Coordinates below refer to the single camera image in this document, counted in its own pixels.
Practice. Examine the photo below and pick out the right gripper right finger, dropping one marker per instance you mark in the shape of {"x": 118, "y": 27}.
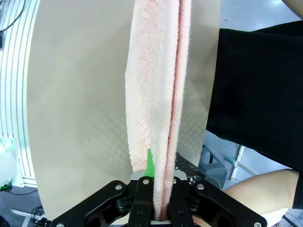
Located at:
{"x": 189, "y": 203}

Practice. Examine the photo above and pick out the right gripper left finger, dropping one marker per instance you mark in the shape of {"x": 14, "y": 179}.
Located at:
{"x": 139, "y": 201}

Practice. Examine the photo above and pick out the pink white towel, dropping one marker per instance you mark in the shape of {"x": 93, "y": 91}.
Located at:
{"x": 151, "y": 71}

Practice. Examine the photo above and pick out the person's left forearm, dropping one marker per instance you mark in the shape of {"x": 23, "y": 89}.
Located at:
{"x": 260, "y": 189}

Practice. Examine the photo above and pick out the grey plastic stool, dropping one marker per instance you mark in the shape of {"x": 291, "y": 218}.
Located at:
{"x": 214, "y": 168}

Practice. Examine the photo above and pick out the white table leg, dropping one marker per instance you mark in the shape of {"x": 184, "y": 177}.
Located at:
{"x": 239, "y": 163}

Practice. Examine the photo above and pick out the person in black shirt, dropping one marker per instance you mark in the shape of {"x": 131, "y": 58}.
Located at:
{"x": 260, "y": 82}

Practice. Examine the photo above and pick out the white slatted rail frame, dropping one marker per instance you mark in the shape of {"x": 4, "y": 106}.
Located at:
{"x": 14, "y": 71}

